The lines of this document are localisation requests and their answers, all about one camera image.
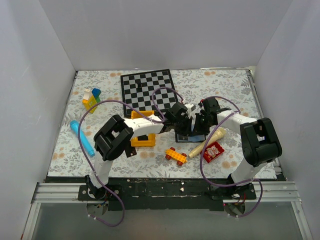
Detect black card on table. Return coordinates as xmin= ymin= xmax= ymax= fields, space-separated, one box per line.
xmin=124 ymin=142 xmax=137 ymax=158

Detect blue toy microphone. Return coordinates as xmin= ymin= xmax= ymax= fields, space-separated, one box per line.
xmin=69 ymin=120 xmax=95 ymax=157

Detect yellow plastic bin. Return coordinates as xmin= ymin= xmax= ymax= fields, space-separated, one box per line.
xmin=130 ymin=110 xmax=156 ymax=147

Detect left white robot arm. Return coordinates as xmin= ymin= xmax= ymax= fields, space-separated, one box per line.
xmin=85 ymin=102 xmax=196 ymax=200

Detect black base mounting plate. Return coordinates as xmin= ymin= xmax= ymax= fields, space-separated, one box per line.
xmin=77 ymin=178 xmax=257 ymax=211

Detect orange toy car block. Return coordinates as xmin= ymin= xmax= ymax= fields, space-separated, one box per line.
xmin=165 ymin=147 xmax=187 ymax=167

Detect red owl toy block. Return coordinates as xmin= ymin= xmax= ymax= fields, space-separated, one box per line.
xmin=203 ymin=141 xmax=225 ymax=164

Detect cream toy microphone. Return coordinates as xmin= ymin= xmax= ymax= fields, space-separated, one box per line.
xmin=188 ymin=127 xmax=227 ymax=158

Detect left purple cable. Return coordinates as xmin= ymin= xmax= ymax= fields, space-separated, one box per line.
xmin=77 ymin=87 xmax=185 ymax=227

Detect colourful stacked toy blocks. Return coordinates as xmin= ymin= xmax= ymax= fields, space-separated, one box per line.
xmin=82 ymin=88 xmax=101 ymax=111

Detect black leather card holder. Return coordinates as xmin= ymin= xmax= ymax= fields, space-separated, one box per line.
xmin=175 ymin=132 xmax=206 ymax=143

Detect aluminium frame rail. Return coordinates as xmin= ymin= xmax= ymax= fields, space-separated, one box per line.
xmin=21 ymin=181 xmax=88 ymax=240

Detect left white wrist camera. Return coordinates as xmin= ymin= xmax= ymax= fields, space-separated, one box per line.
xmin=184 ymin=103 xmax=196 ymax=118

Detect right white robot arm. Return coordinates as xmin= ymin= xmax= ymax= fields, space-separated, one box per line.
xmin=198 ymin=96 xmax=282 ymax=199

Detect floral table mat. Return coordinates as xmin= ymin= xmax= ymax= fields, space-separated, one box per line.
xmin=47 ymin=68 xmax=277 ymax=179

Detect black white chessboard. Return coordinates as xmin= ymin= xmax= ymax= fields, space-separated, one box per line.
xmin=120 ymin=69 xmax=178 ymax=112

